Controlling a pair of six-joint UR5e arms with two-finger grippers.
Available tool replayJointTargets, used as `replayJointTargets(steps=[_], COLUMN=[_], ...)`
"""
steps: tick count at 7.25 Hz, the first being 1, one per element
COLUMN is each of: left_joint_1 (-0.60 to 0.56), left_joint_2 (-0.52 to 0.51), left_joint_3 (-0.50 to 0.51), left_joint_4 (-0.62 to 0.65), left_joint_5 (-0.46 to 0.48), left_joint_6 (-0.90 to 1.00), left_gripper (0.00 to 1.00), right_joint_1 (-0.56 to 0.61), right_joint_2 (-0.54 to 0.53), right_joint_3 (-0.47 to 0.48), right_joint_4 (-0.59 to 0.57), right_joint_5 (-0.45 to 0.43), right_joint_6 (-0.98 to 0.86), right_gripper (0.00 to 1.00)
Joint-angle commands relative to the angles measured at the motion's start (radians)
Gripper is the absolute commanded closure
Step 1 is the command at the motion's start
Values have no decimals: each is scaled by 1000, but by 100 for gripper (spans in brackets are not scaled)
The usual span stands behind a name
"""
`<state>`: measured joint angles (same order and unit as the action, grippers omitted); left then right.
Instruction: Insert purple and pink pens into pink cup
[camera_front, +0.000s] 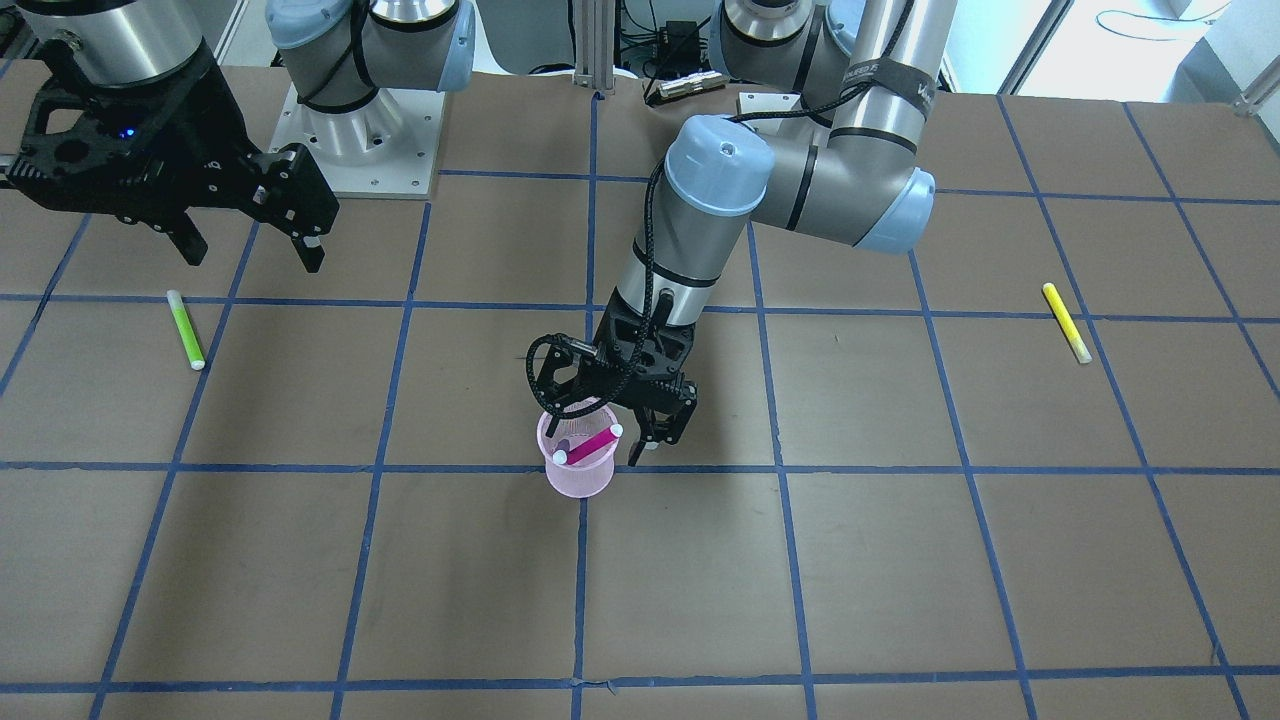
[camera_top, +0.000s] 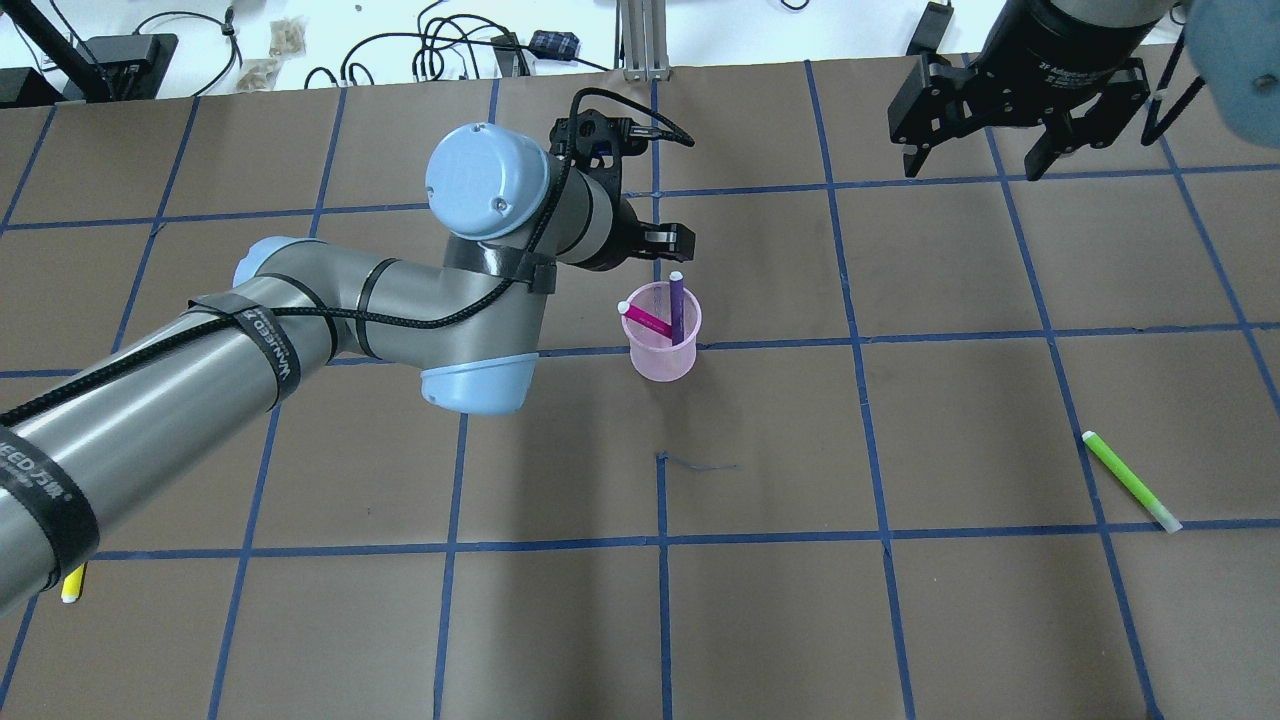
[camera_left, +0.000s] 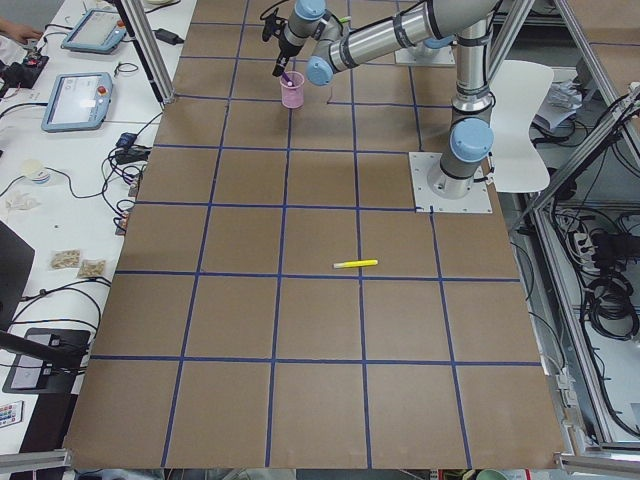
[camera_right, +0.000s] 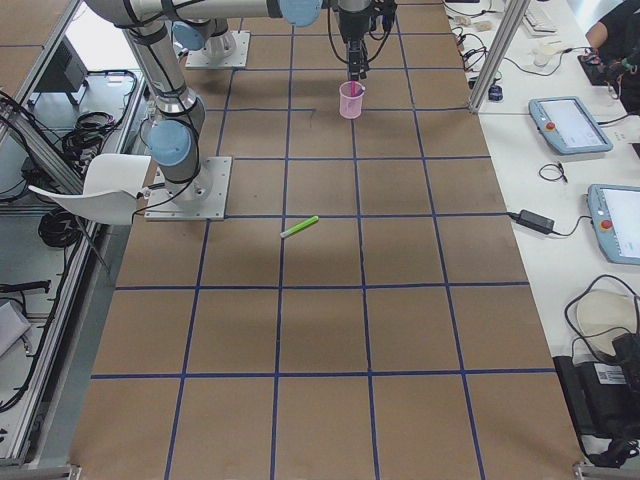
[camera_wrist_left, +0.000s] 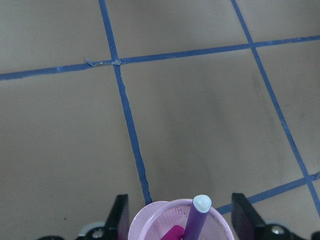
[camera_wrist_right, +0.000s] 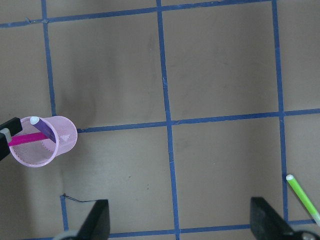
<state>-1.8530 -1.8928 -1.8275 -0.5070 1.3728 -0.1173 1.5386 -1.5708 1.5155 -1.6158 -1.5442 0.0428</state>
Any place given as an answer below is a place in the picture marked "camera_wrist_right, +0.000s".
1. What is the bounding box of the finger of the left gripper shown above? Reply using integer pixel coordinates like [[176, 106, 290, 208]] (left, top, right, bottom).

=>
[[0, 117, 23, 161]]

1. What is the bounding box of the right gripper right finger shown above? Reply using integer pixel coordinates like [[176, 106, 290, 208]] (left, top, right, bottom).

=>
[[249, 197, 300, 240]]

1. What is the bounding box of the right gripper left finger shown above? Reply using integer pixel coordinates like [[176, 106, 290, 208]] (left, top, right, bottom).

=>
[[77, 199, 110, 240]]

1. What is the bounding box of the pink pen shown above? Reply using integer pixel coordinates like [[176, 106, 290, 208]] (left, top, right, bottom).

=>
[[8, 132, 48, 147]]

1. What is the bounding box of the purple pen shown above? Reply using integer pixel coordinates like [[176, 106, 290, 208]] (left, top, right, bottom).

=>
[[29, 116, 56, 143]]

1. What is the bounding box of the pink mesh cup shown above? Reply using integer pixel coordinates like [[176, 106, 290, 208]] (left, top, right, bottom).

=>
[[9, 116, 78, 168]]

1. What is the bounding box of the green pen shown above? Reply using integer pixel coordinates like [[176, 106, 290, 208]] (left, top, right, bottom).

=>
[[285, 174, 320, 227]]

